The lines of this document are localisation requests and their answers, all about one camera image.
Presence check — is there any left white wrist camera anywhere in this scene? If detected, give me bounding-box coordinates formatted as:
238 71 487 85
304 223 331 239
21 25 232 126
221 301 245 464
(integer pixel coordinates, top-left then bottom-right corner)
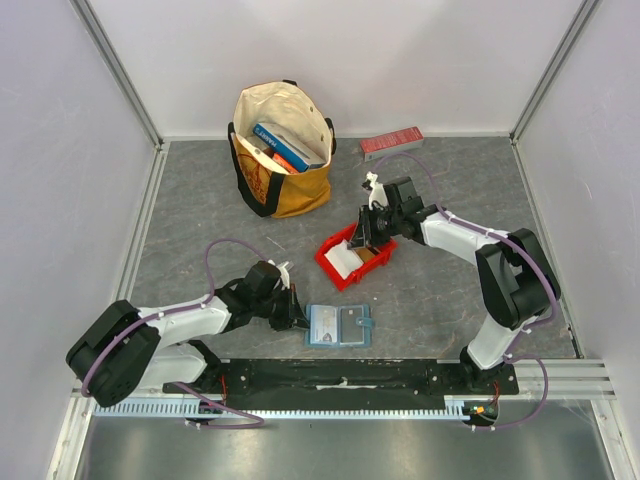
268 260 294 289

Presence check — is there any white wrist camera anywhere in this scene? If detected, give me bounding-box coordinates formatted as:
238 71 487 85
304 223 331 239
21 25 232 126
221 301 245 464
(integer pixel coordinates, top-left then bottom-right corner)
362 172 389 212
268 260 294 289

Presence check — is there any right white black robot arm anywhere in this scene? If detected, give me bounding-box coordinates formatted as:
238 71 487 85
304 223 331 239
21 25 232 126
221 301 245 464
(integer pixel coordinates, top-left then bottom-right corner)
348 172 561 394

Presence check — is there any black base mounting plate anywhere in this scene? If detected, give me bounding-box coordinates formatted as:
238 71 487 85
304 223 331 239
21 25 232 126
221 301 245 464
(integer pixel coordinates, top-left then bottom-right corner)
189 359 519 399

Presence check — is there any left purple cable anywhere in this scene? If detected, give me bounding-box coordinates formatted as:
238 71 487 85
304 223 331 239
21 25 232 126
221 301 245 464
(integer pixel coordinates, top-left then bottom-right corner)
80 239 276 431

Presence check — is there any orange book in bag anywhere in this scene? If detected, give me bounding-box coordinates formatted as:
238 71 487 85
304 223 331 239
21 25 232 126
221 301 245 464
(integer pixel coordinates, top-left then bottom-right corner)
272 153 298 174

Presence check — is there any red plastic bin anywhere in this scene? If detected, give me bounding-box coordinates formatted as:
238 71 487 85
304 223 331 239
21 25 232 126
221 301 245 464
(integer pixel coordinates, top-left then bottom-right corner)
314 223 398 291

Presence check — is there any dark credit card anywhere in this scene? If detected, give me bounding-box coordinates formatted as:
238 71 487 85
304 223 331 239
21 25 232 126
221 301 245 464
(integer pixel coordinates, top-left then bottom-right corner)
340 307 364 345

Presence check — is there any blue leather card holder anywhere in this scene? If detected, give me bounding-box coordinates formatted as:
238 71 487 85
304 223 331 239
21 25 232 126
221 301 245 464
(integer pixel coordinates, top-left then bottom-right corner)
305 304 374 348

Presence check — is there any blue book in bag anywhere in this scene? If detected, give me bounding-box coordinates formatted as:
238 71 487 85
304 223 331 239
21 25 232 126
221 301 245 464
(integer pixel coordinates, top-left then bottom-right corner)
253 123 311 173

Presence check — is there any red rectangular carton box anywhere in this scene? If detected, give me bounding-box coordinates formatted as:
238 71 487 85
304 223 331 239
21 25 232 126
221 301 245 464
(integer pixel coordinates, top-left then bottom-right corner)
360 126 424 162

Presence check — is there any white cards stack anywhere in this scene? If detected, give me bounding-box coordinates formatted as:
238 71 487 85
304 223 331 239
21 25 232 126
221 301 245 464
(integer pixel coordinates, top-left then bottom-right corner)
324 240 364 279

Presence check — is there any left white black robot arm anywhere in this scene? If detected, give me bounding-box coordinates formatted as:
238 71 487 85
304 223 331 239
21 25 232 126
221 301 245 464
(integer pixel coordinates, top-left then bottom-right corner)
65 260 310 407

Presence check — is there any silver white credit card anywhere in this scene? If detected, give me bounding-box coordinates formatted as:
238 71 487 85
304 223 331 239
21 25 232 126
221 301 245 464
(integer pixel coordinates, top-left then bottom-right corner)
309 305 338 345

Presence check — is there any brown striped card in bin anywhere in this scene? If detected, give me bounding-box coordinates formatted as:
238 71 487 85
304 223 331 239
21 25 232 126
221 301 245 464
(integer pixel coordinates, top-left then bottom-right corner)
355 248 380 263

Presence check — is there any grey slotted cable duct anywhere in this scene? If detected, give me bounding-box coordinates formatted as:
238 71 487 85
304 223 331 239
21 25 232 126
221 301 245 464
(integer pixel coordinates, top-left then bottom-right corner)
92 397 471 421

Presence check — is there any yellow canvas tote bag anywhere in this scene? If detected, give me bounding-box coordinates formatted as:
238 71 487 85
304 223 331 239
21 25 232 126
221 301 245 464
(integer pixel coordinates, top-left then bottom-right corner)
227 80 336 218

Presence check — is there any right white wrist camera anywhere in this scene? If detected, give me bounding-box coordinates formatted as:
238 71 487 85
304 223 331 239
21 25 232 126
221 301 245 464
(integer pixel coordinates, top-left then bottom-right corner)
362 172 389 212

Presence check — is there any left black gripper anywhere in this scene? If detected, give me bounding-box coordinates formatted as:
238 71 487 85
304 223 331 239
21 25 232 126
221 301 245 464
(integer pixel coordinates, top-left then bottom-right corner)
253 283 312 331

